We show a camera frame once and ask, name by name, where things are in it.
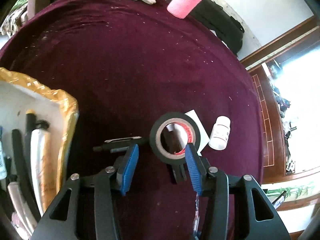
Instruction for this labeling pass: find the black headboard cushion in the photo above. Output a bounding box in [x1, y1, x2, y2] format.
[49, 0, 245, 55]

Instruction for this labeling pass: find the small black clip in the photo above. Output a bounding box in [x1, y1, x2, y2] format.
[169, 165, 187, 185]

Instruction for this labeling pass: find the black tape roll red core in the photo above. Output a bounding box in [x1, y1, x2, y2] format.
[149, 112, 201, 165]

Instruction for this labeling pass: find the black silver pen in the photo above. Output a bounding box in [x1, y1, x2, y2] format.
[93, 136, 149, 153]

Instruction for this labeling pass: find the white bottle green label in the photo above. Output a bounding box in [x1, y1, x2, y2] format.
[0, 142, 7, 180]

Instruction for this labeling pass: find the clear blue gel pen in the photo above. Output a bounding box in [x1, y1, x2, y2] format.
[192, 193, 200, 239]

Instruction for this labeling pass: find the pink hand cream tube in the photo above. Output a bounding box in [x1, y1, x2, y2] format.
[7, 181, 37, 237]

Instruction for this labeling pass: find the white tray with yellow tape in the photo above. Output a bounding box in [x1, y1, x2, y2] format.
[0, 67, 79, 238]

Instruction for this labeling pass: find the large black marker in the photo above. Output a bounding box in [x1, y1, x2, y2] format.
[11, 129, 41, 222]

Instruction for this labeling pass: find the silver white cream tube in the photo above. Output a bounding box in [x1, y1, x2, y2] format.
[30, 120, 50, 216]

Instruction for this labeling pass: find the white power adapter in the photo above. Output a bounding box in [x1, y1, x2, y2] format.
[185, 109, 209, 156]

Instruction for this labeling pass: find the white bottle red label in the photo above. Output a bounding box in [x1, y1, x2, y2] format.
[208, 116, 231, 151]

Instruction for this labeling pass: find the maroon bed blanket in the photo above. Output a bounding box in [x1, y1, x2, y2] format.
[0, 0, 264, 240]

